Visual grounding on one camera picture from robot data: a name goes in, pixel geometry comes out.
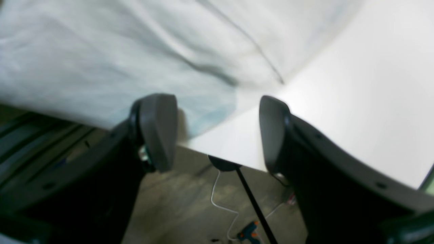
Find beige t-shirt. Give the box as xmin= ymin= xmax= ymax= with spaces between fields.
xmin=0 ymin=0 xmax=364 ymax=138

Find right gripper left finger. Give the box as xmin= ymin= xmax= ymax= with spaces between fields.
xmin=0 ymin=93 xmax=178 ymax=244

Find black table leg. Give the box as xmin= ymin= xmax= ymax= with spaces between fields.
xmin=208 ymin=155 xmax=279 ymax=244

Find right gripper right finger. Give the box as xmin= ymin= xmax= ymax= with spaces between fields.
xmin=259 ymin=96 xmax=434 ymax=244

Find black slatted floor rack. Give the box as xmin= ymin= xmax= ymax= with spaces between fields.
xmin=0 ymin=113 xmax=106 ymax=193

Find orange and teal tool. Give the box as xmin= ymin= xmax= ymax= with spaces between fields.
xmin=237 ymin=221 xmax=261 ymax=244

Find thin white floor cable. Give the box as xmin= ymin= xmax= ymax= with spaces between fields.
xmin=210 ymin=169 xmax=289 ymax=242

